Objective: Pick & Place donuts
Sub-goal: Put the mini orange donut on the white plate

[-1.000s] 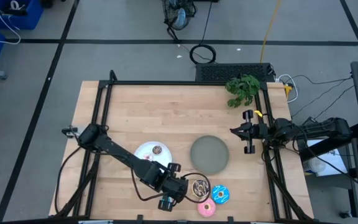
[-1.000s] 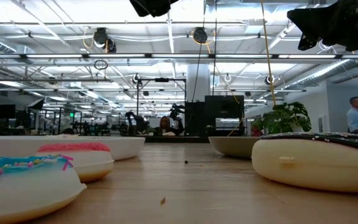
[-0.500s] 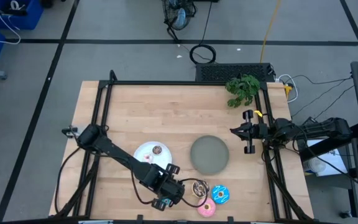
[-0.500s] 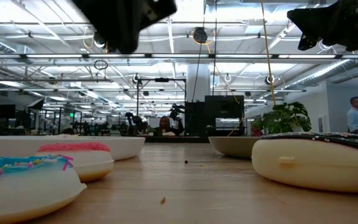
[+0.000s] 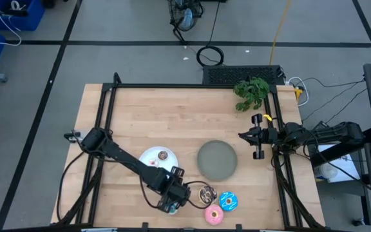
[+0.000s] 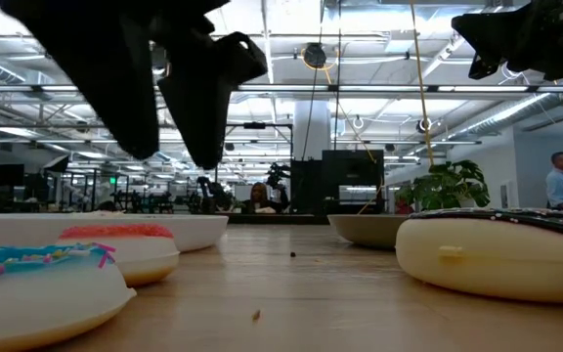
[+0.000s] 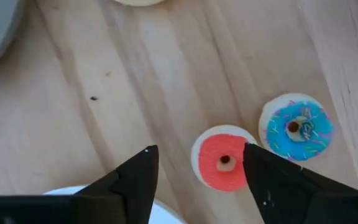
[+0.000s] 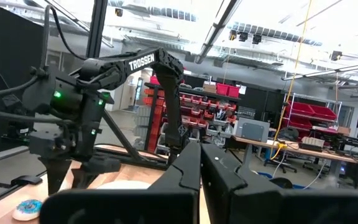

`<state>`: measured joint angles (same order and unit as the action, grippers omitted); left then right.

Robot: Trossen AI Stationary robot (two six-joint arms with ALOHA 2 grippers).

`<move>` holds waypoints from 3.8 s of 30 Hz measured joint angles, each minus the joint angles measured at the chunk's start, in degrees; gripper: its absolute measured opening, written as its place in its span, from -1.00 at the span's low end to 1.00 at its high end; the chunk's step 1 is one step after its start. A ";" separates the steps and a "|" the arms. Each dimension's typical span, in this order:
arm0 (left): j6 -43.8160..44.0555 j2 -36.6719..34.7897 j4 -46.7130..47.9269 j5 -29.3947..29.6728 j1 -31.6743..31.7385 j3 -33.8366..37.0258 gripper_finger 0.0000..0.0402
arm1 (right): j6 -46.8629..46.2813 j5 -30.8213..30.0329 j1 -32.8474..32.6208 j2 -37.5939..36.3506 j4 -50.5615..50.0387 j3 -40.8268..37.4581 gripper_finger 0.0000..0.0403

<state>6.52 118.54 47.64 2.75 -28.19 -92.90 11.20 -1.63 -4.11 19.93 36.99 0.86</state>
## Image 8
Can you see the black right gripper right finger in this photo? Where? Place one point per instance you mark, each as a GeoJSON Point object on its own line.
{"type": "Point", "coordinates": [228, 202]}

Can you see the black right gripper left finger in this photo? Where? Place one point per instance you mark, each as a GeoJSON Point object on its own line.
{"type": "Point", "coordinates": [166, 205]}

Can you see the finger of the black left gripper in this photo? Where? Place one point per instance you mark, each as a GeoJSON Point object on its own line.
{"type": "Point", "coordinates": [84, 179]}
{"type": "Point", "coordinates": [54, 172]}

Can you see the small blue sprinkled donut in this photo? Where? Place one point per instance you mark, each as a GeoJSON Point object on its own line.
{"type": "Point", "coordinates": [26, 210]}

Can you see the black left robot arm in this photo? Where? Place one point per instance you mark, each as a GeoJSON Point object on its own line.
{"type": "Point", "coordinates": [141, 62]}

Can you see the white round plate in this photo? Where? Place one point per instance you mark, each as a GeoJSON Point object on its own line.
{"type": "Point", "coordinates": [123, 185]}

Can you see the grey metal box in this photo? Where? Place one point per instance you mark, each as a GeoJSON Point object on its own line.
{"type": "Point", "coordinates": [252, 129]}

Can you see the black shelf with red bins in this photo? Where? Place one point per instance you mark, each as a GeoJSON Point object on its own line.
{"type": "Point", "coordinates": [194, 109]}

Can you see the wooden workbench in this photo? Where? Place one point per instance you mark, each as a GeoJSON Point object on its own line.
{"type": "Point", "coordinates": [315, 152]}

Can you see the small red storage bin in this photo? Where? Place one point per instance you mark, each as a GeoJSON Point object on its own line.
{"type": "Point", "coordinates": [222, 89]}
{"type": "Point", "coordinates": [233, 91]}

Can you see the cardboard box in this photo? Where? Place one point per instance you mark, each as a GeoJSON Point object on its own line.
{"type": "Point", "coordinates": [209, 87]}

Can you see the large red storage bin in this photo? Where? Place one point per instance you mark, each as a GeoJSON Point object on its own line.
{"type": "Point", "coordinates": [300, 109]}
{"type": "Point", "coordinates": [323, 112]}

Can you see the large black panel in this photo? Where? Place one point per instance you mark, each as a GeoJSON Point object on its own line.
{"type": "Point", "coordinates": [8, 40]}

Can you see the ceiling light bar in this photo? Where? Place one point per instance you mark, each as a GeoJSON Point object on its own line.
{"type": "Point", "coordinates": [217, 28]}

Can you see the black frame bracket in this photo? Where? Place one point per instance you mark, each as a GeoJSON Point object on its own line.
{"type": "Point", "coordinates": [26, 180]}

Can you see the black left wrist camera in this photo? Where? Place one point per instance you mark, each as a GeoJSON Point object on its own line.
{"type": "Point", "coordinates": [14, 105]}

